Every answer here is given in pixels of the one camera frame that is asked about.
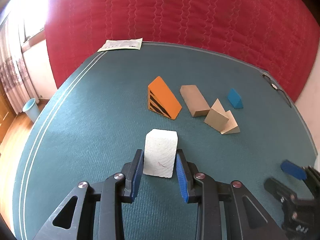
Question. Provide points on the light wooden triangle block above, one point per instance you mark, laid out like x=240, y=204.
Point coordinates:
x=232, y=126
x=216, y=118

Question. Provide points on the printed paper leaflet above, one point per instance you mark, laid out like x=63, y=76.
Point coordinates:
x=121, y=44

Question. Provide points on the teal mat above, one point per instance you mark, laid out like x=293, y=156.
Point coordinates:
x=95, y=120

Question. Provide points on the window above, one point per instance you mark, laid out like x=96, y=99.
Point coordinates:
x=33, y=25

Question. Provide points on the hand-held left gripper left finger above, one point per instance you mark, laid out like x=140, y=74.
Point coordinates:
x=136, y=177

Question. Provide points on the wooden cabinet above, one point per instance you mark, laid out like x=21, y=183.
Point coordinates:
x=5, y=102

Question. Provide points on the orange black-striped wedge block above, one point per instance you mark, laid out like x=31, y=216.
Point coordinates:
x=165, y=96

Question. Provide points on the whitewashed wooden wedge block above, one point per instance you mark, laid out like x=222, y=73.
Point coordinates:
x=160, y=152

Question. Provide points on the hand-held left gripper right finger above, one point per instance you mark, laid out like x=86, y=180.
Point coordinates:
x=182, y=180

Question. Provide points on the brown wooden wedge block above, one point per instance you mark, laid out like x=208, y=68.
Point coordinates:
x=193, y=100

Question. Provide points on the light blue trash bin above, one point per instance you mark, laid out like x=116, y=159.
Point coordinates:
x=31, y=108

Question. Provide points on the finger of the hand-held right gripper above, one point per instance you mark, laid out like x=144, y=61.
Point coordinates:
x=281, y=191
x=292, y=170

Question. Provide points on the patterned curtain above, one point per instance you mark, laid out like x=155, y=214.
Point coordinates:
x=12, y=67

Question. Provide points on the red quilted blanket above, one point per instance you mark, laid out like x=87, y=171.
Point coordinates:
x=180, y=12

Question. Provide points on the blue wedge block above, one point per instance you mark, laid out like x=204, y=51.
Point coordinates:
x=235, y=98

